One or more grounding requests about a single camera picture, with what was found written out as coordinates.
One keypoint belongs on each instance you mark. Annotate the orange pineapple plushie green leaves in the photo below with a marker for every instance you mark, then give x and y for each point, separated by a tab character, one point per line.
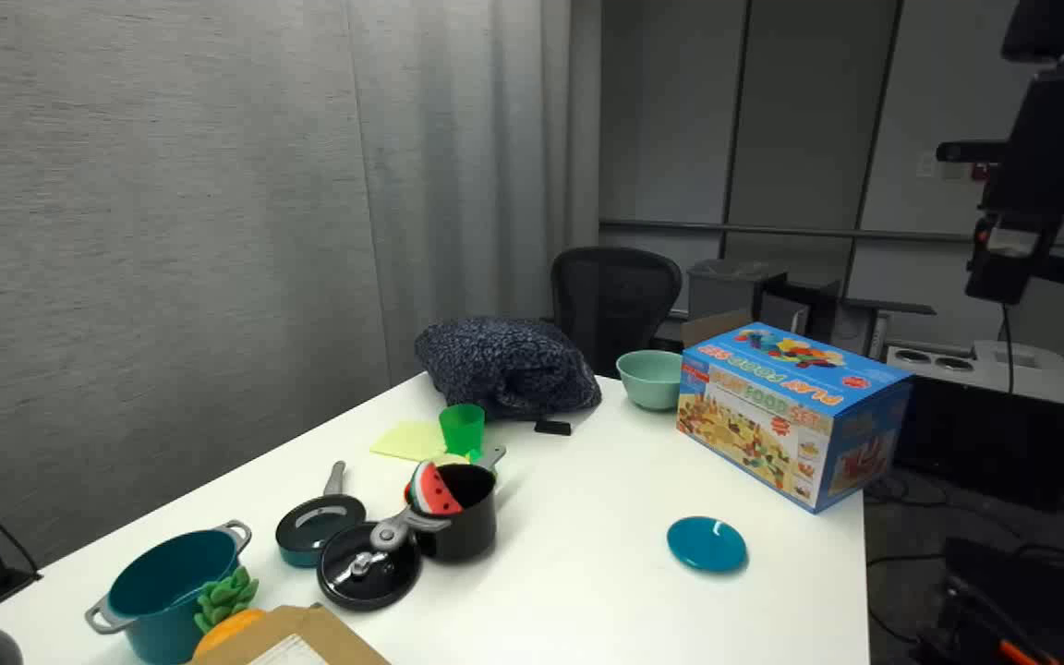
226	597

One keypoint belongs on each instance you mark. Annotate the yellow-green toy plate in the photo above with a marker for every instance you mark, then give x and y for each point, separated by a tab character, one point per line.
406	440

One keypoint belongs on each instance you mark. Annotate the teal flat plate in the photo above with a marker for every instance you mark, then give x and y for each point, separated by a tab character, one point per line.
706	545

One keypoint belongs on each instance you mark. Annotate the dark blue speckled cushion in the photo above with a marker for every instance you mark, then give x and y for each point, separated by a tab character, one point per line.
506	365

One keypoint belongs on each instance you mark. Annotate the black office chair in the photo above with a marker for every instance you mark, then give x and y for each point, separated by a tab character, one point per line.
613	296

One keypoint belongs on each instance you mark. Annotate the small black object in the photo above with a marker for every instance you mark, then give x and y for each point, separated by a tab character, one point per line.
550	428

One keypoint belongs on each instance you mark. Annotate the green plastic cup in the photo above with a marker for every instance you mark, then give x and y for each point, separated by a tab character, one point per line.
464	432

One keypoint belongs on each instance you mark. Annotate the mint green bowl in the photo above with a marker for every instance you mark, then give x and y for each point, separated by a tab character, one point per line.
647	379

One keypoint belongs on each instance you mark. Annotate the red watermelon slice toy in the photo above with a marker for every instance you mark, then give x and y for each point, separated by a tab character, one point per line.
442	491

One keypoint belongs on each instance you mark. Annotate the grey storage box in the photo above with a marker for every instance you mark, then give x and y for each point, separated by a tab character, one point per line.
730	291

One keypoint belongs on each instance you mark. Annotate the colourful blue toy box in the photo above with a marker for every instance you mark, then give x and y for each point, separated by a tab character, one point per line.
778	418

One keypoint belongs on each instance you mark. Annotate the small dark frying pan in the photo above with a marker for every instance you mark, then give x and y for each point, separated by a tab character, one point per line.
316	528

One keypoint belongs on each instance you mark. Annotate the black round pan with lid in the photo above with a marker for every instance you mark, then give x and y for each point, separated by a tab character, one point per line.
368	581

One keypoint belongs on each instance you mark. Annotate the brown cardboard box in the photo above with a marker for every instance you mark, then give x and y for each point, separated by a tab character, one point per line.
349	642

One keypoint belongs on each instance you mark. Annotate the teal toy pot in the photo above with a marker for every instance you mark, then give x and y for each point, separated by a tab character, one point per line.
165	592

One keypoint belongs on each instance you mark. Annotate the white side table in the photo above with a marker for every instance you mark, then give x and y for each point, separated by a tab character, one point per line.
1013	372

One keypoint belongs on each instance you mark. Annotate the tall black equipment stand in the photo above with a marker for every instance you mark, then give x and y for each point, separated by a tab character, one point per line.
1051	135

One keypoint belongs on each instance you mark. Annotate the black case orange accent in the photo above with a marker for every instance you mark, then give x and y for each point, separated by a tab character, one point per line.
1023	611

